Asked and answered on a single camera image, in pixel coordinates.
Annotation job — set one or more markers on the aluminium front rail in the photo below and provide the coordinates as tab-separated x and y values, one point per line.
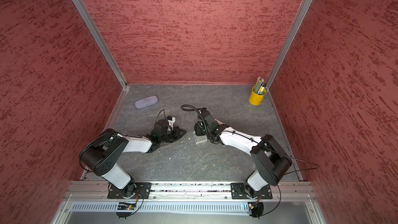
201	191

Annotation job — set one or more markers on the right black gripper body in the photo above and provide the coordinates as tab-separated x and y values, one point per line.
200	130

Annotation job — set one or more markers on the white jewelry box lid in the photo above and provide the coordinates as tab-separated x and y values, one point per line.
199	139

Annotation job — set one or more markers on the colored pencils bundle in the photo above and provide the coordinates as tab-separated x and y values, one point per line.
259	84

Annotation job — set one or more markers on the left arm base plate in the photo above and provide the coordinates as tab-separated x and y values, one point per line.
130	191

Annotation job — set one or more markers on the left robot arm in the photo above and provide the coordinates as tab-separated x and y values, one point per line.
102	154

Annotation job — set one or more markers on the white perforated cable duct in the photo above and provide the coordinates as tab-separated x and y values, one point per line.
229	208

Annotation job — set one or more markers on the right corner aluminium post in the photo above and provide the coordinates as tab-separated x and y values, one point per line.
298	19

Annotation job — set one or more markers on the corner aluminium post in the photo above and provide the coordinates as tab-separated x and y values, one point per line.
84	13
298	19

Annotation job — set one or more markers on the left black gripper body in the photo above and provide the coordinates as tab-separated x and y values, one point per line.
170	136

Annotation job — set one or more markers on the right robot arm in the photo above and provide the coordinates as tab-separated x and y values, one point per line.
270	159

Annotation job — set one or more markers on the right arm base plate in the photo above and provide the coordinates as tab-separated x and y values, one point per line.
244	191

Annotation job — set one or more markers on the yellow pencil cup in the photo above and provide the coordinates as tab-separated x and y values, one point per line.
257	96

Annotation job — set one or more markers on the left corner aluminium post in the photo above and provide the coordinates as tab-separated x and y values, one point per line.
84	13

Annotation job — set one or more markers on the purple glasses case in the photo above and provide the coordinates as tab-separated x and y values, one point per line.
147	101

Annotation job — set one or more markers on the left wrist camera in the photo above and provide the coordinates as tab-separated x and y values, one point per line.
171	120

